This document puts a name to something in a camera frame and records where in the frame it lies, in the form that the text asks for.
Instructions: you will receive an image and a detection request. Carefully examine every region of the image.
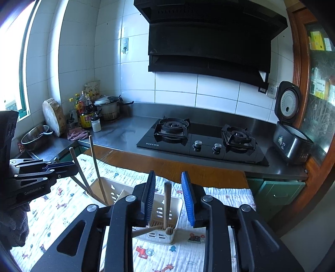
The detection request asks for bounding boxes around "small white jar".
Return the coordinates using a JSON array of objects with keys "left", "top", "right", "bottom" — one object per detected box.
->
[{"left": 90, "top": 115, "right": 102, "bottom": 133}]

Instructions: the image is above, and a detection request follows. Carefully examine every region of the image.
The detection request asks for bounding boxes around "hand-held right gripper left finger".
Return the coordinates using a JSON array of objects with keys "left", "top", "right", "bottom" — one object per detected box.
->
[{"left": 31, "top": 170, "right": 157, "bottom": 272}]

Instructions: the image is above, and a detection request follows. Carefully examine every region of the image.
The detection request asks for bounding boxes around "yellow box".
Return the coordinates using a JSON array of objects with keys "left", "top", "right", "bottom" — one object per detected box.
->
[{"left": 310, "top": 31, "right": 324, "bottom": 50}]

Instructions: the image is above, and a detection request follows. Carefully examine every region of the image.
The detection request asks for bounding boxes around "white plastic chopstick holder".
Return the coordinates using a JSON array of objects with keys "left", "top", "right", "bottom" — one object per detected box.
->
[{"left": 86, "top": 176, "right": 184, "bottom": 245}]

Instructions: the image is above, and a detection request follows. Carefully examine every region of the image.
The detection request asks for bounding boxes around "steel kitchen counter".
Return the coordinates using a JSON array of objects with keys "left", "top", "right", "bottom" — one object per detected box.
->
[{"left": 25, "top": 102, "right": 309, "bottom": 181}]

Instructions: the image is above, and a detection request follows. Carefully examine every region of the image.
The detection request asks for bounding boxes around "brown wooden chopstick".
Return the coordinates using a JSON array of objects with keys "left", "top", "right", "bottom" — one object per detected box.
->
[
  {"left": 89, "top": 135, "right": 108, "bottom": 206},
  {"left": 163, "top": 182, "right": 172, "bottom": 234},
  {"left": 53, "top": 156, "right": 91, "bottom": 194},
  {"left": 69, "top": 147, "right": 91, "bottom": 195},
  {"left": 132, "top": 225, "right": 159, "bottom": 238}
]

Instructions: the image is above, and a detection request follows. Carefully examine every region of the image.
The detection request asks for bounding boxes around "steel pot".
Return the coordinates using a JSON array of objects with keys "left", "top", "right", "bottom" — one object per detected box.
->
[{"left": 21, "top": 124, "right": 54, "bottom": 151}]

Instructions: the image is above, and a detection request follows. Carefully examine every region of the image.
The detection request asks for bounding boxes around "round wooden cutting board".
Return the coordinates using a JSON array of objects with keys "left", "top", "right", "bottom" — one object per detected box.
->
[{"left": 42, "top": 98, "right": 67, "bottom": 137}]

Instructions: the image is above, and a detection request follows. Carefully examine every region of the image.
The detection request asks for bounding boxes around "yellow-capped bottle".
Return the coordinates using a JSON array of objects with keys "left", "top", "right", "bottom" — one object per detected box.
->
[{"left": 74, "top": 93, "right": 82, "bottom": 116}]

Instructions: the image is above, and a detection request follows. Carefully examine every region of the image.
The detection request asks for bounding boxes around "black rice cooker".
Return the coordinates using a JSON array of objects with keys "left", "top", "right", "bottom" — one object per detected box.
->
[{"left": 273, "top": 81, "right": 315, "bottom": 165}]

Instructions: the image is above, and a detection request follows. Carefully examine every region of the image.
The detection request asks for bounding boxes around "dark sauce bottle yellow label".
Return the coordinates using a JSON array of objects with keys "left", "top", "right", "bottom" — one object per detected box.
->
[{"left": 78, "top": 91, "right": 94, "bottom": 129}]

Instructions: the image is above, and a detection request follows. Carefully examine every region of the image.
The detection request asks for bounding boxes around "wooden glass-door cabinet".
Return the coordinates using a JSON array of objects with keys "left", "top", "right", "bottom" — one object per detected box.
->
[{"left": 285, "top": 5, "right": 335, "bottom": 232}]

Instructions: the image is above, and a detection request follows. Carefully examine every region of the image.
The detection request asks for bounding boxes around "black range hood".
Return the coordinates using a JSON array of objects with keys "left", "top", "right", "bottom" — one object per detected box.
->
[{"left": 133, "top": 0, "right": 289, "bottom": 88}]

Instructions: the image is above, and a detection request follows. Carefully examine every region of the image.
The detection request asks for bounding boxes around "paper bag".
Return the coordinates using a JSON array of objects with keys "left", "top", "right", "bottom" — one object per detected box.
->
[{"left": 86, "top": 80, "right": 101, "bottom": 99}]

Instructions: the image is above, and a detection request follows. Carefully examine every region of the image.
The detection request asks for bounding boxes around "steel pressure cooker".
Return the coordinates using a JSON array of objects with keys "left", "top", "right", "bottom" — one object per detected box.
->
[{"left": 93, "top": 94, "right": 135, "bottom": 121}]

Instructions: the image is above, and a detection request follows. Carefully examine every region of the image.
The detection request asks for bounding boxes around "white printed cloth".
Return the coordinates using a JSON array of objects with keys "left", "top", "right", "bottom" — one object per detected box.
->
[{"left": 10, "top": 154, "right": 257, "bottom": 272}]

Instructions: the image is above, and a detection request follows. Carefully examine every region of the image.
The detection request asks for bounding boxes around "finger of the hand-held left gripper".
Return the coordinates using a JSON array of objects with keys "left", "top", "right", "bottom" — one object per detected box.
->
[
  {"left": 10, "top": 158, "right": 79, "bottom": 171},
  {"left": 13, "top": 168, "right": 79, "bottom": 188}
]

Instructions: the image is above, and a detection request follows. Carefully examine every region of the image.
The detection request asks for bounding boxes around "pink rag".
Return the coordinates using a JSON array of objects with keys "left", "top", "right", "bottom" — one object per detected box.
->
[{"left": 66, "top": 128, "right": 90, "bottom": 141}]

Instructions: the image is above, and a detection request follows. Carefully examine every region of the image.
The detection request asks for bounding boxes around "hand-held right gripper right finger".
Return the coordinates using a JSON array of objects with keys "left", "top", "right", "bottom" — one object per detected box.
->
[{"left": 181, "top": 171, "right": 306, "bottom": 272}]

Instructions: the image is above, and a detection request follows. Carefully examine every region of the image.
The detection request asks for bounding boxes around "window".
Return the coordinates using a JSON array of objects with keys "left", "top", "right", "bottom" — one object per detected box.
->
[{"left": 0, "top": 0, "right": 36, "bottom": 122}]

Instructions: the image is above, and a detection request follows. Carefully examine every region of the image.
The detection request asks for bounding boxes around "black gas stove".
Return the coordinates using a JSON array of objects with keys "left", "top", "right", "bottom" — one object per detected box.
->
[{"left": 136, "top": 116, "right": 270, "bottom": 167}]

